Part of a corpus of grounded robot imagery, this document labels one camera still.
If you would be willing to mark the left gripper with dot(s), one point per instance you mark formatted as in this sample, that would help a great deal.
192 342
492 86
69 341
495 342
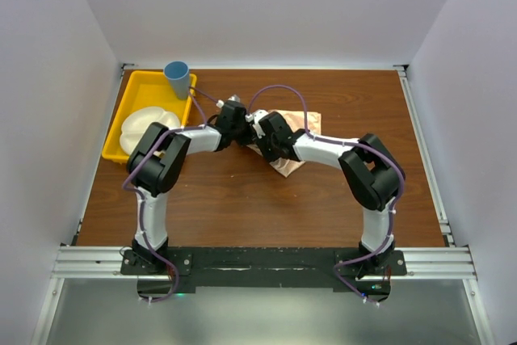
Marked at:
249 138

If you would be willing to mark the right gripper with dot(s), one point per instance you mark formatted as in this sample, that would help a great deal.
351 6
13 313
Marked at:
261 143

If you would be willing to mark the peach cloth napkin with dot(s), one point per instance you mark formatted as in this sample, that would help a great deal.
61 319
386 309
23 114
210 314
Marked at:
295 119

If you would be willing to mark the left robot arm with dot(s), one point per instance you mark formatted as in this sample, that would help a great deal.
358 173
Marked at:
154 168

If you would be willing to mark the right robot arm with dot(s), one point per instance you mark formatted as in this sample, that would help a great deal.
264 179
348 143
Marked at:
376 181

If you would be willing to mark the blue plastic cup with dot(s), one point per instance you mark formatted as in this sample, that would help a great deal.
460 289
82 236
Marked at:
177 74

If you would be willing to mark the yellow plastic tray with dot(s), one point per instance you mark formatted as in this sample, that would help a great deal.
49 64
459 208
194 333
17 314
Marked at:
148 97

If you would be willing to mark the white divided plate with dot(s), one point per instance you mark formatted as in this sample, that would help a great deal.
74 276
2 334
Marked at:
135 125

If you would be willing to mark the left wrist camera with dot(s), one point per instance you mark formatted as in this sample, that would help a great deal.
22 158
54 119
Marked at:
235 98

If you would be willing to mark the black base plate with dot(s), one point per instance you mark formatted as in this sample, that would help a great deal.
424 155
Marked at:
252 267

